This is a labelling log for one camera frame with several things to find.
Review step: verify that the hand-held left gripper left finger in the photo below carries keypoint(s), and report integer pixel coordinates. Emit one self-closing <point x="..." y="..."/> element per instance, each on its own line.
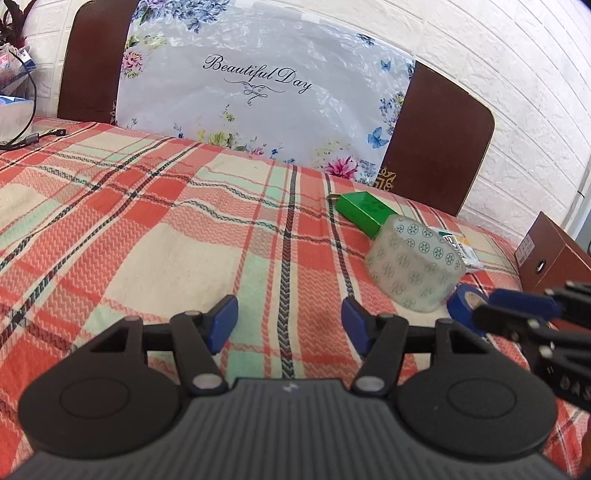
<point x="224" y="323"/>

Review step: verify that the plaid blanket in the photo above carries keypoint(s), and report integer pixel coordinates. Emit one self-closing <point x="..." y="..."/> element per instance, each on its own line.
<point x="138" y="230"/>

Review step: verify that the green cardboard box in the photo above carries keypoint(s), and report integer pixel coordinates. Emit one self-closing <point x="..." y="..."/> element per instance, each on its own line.
<point x="364" y="210"/>

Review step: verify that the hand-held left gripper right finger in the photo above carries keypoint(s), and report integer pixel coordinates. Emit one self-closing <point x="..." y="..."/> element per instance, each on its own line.
<point x="355" y="323"/>

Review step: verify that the dark red plant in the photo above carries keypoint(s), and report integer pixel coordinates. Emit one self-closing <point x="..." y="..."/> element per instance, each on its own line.
<point x="14" y="21"/>

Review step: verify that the brown wooden headboard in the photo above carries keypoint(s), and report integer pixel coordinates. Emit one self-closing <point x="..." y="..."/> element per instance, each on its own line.
<point x="438" y="138"/>

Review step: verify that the floral plastic bag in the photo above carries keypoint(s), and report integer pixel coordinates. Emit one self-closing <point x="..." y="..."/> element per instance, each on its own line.
<point x="258" y="101"/>

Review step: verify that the brown cardboard box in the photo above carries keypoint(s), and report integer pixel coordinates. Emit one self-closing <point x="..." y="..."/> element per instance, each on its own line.
<point x="549" y="249"/>

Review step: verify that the white printed bag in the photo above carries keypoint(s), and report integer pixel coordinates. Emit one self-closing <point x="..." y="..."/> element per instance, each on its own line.
<point x="11" y="64"/>

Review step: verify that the clear patterned tape roll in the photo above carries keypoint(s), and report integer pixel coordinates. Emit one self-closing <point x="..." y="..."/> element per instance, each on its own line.
<point x="415" y="263"/>

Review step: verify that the blue tape roll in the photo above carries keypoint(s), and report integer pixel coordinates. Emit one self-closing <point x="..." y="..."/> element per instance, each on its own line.
<point x="464" y="304"/>

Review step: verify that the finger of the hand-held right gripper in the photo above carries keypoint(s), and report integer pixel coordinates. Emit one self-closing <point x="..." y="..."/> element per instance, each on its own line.
<point x="496" y="318"/>
<point x="526" y="302"/>

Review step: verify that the green white snack packet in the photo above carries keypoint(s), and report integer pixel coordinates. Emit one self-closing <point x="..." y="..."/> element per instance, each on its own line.
<point x="464" y="249"/>

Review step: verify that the blue white object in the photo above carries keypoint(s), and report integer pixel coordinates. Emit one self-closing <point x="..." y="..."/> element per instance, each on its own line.
<point x="14" y="117"/>

